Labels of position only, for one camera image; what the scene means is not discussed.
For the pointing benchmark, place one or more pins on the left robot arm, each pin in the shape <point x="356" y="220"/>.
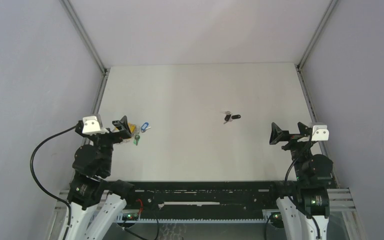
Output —
<point x="93" y="202"/>

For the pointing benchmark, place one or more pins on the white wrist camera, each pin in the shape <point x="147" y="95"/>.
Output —
<point x="319" y="132"/>
<point x="92" y="124"/>

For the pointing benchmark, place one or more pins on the white slotted cable duct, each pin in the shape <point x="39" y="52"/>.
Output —
<point x="129" y="218"/>

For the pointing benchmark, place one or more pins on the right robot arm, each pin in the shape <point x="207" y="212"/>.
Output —
<point x="303" y="200"/>

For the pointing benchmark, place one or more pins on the green key tag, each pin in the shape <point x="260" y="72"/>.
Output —
<point x="136" y="139"/>

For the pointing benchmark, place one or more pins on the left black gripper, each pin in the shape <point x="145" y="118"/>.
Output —
<point x="122" y="124"/>

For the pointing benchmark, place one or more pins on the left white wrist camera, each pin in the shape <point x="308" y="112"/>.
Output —
<point x="92" y="124"/>

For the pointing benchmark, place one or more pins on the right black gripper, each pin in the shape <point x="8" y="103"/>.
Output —
<point x="277" y="134"/>

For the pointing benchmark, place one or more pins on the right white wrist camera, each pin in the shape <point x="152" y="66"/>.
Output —
<point x="319" y="132"/>

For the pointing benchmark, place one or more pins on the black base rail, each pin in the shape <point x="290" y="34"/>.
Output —
<point x="187" y="199"/>

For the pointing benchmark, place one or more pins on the large keyring with yellow handle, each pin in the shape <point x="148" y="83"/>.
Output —
<point x="133" y="129"/>

